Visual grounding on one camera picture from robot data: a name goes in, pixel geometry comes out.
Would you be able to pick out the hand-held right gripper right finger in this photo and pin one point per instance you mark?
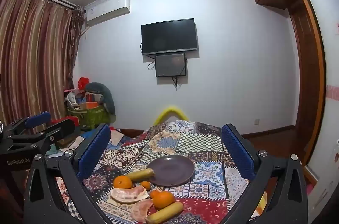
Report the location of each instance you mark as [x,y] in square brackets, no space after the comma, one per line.
[238,152]

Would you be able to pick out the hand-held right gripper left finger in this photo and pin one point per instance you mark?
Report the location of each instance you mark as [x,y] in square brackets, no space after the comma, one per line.
[95,152]

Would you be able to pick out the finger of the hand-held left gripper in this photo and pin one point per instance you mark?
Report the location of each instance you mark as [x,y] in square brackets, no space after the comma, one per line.
[38,118]
[61,128]

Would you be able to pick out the large orange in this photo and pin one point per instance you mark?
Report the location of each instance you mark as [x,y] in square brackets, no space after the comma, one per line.
[122,182]
[164,200]

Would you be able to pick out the green yellow banana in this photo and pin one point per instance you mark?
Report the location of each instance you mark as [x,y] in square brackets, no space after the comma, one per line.
[139,175]
[164,214]

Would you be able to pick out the pomelo piece with white peel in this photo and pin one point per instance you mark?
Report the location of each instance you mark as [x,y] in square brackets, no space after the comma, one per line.
[129,194]

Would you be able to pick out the dark purple plate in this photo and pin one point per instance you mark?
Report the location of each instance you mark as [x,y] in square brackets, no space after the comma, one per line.
[172,169]

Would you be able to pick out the peeled pink pomelo segment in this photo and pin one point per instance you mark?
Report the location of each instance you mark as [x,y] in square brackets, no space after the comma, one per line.
[141,210]

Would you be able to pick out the teal plush toy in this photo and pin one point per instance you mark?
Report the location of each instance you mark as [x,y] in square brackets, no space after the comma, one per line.
[53,151]

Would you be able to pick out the blue white cloth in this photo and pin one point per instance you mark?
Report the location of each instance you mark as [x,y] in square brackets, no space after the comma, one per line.
[116,137]

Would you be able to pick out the patchwork printed blanket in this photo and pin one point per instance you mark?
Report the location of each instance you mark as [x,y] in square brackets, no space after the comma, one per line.
[206,149]

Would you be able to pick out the green storage basket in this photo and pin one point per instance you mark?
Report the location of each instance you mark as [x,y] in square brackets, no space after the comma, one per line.
[92,115]

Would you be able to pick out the red bag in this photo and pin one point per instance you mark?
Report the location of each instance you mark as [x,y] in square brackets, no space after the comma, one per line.
[84,82]

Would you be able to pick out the grey plush pillow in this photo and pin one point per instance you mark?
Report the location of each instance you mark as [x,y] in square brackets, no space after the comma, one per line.
[106,96]

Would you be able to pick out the striped brown curtain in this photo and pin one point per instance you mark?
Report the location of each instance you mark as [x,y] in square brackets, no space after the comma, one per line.
[34,54]

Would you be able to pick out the yellow foam tube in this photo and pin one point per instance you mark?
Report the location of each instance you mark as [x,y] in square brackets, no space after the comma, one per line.
[170,108]

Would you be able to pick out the white air conditioner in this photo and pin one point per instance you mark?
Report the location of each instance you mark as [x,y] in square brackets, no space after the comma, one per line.
[108,12]

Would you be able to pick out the small black wall monitor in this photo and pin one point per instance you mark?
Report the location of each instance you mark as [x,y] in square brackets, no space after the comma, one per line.
[170,65]

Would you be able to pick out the wooden door frame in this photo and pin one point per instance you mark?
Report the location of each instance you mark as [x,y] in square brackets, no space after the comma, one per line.
[307,54]

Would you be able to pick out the black wall television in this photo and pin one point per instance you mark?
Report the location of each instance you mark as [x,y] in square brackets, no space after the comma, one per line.
[169,35]

